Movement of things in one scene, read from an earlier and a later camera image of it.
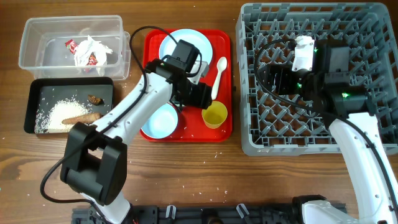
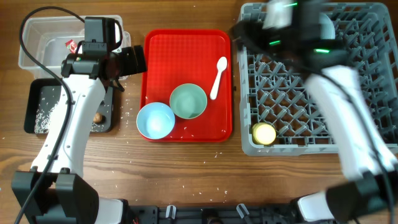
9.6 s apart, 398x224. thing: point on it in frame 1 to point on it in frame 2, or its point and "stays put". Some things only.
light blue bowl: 162,122 stays put
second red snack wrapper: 71,45 stays put
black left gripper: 201,95 to 130,68
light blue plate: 193,37 to 327,30
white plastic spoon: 221,65 stays put
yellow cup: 215,115 to 263,134
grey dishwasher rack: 273,124 stays put
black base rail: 193,214 stays put
